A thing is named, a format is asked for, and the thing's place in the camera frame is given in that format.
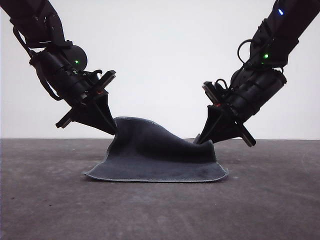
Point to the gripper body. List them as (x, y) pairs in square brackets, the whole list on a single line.
[(255, 92), (65, 80)]

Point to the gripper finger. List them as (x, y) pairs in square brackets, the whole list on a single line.
[(97, 120), (227, 130), (212, 120), (106, 107)]

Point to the purple towel with grey hem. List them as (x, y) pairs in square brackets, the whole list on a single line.
[(160, 155)]

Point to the grey table cloth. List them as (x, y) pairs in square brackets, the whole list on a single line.
[(160, 210)]

